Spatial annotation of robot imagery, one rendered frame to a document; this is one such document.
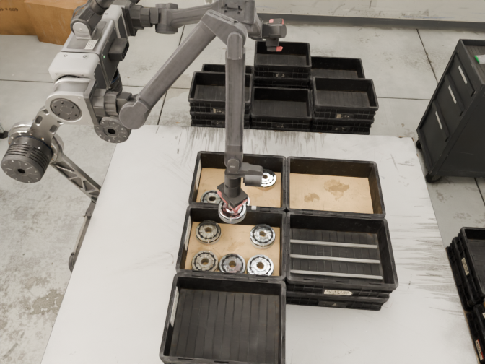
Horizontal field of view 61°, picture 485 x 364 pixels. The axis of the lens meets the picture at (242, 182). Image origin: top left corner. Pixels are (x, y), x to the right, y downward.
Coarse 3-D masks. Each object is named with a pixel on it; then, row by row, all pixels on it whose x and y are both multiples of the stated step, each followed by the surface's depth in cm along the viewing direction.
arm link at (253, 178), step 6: (228, 162) 129; (234, 162) 129; (246, 162) 136; (228, 168) 130; (234, 168) 130; (240, 168) 133; (246, 168) 133; (252, 168) 134; (258, 168) 134; (246, 174) 134; (252, 174) 134; (258, 174) 134; (246, 180) 134; (252, 180) 134; (258, 180) 134; (258, 186) 136
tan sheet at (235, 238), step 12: (192, 228) 170; (228, 228) 170; (240, 228) 170; (276, 228) 170; (192, 240) 166; (228, 240) 166; (240, 240) 166; (276, 240) 166; (192, 252) 163; (216, 252) 163; (228, 252) 163; (240, 252) 163; (252, 252) 163; (264, 252) 163; (276, 252) 163; (204, 264) 159; (276, 264) 160
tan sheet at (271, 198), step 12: (204, 168) 190; (204, 180) 186; (216, 180) 186; (276, 180) 186; (252, 192) 182; (264, 192) 182; (276, 192) 182; (252, 204) 178; (264, 204) 178; (276, 204) 178
